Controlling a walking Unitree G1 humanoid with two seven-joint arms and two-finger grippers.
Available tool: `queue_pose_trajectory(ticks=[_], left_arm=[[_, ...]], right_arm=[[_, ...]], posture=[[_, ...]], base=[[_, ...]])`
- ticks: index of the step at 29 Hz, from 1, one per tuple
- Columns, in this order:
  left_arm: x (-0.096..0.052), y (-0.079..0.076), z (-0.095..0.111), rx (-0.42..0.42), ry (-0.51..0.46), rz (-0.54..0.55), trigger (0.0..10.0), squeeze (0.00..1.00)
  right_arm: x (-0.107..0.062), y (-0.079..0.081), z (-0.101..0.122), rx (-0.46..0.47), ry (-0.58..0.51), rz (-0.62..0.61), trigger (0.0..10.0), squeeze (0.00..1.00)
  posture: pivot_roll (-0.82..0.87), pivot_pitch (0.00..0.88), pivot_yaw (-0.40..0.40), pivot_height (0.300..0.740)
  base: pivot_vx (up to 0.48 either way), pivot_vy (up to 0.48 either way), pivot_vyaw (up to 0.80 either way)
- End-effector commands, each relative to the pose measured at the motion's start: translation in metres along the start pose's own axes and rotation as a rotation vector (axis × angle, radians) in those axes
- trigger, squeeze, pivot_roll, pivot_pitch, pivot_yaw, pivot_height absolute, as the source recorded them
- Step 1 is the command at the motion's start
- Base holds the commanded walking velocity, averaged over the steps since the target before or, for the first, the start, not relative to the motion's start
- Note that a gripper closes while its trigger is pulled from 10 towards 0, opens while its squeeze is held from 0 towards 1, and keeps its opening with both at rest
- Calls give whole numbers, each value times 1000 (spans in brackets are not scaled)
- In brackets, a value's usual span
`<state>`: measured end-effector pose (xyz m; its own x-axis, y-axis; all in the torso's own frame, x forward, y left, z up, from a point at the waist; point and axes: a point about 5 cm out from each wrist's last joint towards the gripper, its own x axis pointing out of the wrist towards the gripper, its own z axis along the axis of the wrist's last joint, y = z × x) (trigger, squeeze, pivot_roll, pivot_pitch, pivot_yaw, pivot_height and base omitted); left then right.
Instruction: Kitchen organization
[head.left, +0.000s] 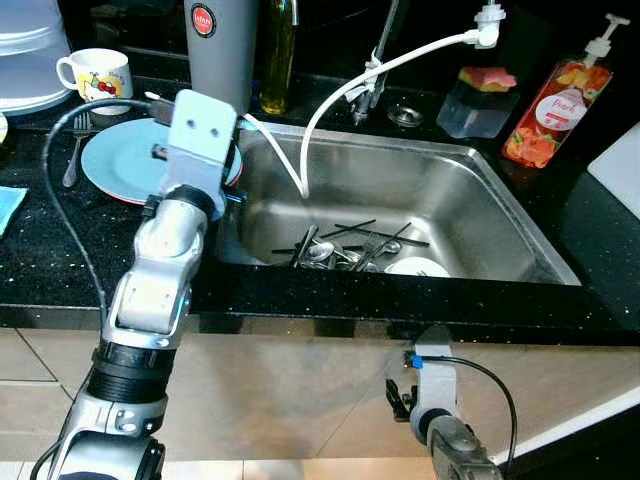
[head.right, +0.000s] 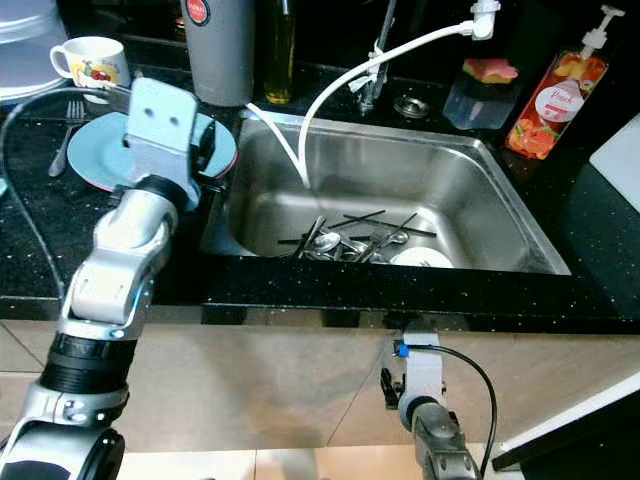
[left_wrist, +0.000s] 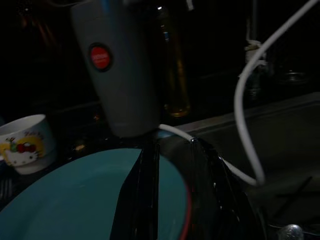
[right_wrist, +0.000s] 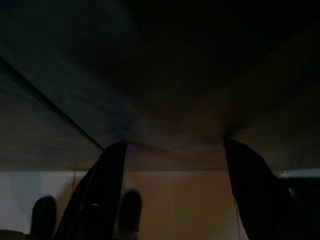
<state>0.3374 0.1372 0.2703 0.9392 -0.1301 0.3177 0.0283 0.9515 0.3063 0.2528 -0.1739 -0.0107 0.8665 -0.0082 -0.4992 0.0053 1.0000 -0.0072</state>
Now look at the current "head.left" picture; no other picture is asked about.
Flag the black chopstick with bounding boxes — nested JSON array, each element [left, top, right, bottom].
[[272, 220, 379, 254], [372, 222, 413, 269], [330, 227, 431, 248]]

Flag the light blue plate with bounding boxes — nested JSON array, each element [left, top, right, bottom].
[[82, 118, 244, 206]]

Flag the white bowl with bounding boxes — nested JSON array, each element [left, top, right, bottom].
[[385, 257, 451, 278]]

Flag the beige kitchen base cabinet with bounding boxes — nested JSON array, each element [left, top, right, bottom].
[[0, 325, 640, 466]]

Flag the metal kitchen faucet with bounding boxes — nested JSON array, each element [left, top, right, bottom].
[[350, 0, 401, 123]]

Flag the grey water jug red logo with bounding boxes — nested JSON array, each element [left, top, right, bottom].
[[183, 0, 261, 113]]

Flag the yellow oil glass bottle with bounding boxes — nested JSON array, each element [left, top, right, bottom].
[[258, 0, 299, 116]]

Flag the white tape strip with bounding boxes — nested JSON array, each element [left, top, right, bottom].
[[358, 60, 384, 89]]

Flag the white cartoon cat mug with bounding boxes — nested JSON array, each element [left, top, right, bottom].
[[57, 48, 134, 103]]

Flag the stainless steel sink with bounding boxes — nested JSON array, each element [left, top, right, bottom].
[[215, 120, 583, 288]]

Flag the white plastic board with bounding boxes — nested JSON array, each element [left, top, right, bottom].
[[587, 120, 640, 216]]

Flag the blue cloth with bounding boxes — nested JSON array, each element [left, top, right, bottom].
[[0, 185, 29, 236]]

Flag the clear plastic food cover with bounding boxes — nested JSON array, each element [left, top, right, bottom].
[[0, 0, 73, 116]]

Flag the pink yellow sponge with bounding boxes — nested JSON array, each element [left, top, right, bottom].
[[460, 65, 521, 94]]

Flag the peach dish soap bottle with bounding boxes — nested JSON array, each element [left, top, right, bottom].
[[502, 13, 631, 169]]

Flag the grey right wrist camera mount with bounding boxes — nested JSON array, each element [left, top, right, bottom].
[[405, 340, 461, 421]]

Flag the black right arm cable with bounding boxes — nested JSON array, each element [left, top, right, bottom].
[[415, 355, 519, 471]]

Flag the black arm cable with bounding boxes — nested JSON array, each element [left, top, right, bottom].
[[30, 95, 176, 480], [415, 355, 519, 471]]

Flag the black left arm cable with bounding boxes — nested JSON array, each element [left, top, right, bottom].
[[30, 95, 176, 480]]

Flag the white flexible hose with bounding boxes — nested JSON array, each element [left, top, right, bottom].
[[240, 5, 503, 199]]

